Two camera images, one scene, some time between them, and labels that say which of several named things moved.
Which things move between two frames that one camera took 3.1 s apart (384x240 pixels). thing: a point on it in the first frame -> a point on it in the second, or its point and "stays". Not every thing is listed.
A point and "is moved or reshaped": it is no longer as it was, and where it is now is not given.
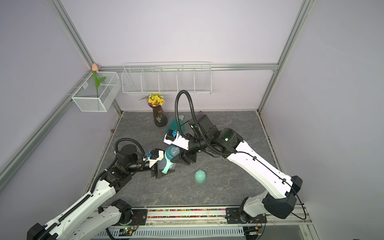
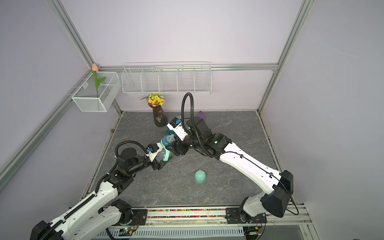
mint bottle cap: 200,176 stays
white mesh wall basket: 97,92 stays
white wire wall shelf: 166,78 stays
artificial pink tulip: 95,68 stays
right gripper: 185,157 -> 177,145
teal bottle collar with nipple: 173,152 is moved or reshaped
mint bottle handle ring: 167,165 -> 167,156
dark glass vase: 160,118 stays
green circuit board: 125,232 stays
